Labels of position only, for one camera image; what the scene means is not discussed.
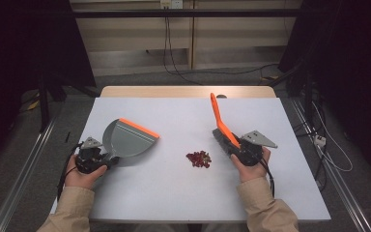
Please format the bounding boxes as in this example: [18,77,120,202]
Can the person's right hand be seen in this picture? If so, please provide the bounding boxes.
[230,146,271,184]

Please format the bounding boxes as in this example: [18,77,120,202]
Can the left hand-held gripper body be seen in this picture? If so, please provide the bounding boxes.
[75,136,110,175]

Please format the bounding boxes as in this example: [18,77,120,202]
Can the white wall socket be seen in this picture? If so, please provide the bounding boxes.
[159,0,184,10]

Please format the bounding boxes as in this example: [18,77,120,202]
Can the black hanging cable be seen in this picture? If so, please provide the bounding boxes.
[162,15,204,86]

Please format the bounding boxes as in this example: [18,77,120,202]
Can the orange-handled grey brush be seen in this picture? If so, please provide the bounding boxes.
[210,92,243,160]

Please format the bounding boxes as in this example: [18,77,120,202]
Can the black metal crossbeam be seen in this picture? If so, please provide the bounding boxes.
[71,9,303,18]

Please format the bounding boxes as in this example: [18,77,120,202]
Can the white cable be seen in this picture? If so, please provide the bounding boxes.
[312,101,355,173]

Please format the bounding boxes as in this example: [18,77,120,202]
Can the right hand-held gripper black cable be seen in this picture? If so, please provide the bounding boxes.
[260,158,276,198]

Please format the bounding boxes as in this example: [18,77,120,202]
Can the person's left hand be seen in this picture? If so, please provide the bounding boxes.
[65,154,108,190]

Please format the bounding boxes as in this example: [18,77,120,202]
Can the metal floor rail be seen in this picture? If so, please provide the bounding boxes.
[289,98,371,232]
[0,119,57,232]

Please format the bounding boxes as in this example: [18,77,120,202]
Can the dark curtain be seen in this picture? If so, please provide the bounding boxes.
[278,0,371,185]
[0,0,98,168]

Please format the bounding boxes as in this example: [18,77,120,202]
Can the red and green beans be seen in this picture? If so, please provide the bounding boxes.
[185,150,213,169]

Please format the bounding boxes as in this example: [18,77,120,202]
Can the wooden table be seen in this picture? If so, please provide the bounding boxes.
[100,85,277,100]

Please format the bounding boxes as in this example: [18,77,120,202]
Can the grey dustpan with orange edge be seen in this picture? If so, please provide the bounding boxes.
[101,117,160,162]

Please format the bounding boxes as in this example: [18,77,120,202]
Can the white table mat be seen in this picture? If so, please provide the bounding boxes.
[49,97,332,223]

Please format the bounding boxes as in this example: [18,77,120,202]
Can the white power strip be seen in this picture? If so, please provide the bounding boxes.
[313,134,328,148]

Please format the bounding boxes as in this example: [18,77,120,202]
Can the yellow floor tape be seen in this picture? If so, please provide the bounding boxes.
[26,100,42,111]

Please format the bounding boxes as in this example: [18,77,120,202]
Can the black metal stand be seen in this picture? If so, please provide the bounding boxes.
[37,73,100,133]
[269,62,315,125]

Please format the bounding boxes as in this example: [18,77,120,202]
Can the left hand-held gripper black cable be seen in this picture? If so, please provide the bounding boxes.
[56,144,82,201]

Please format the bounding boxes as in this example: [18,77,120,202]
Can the bundle of black cables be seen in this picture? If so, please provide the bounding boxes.
[294,105,331,191]

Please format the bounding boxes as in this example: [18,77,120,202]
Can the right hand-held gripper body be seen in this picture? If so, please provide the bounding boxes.
[240,130,278,167]

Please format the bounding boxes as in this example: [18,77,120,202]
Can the hand-held gripper black cable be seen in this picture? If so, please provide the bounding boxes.
[56,144,82,201]
[260,158,276,198]

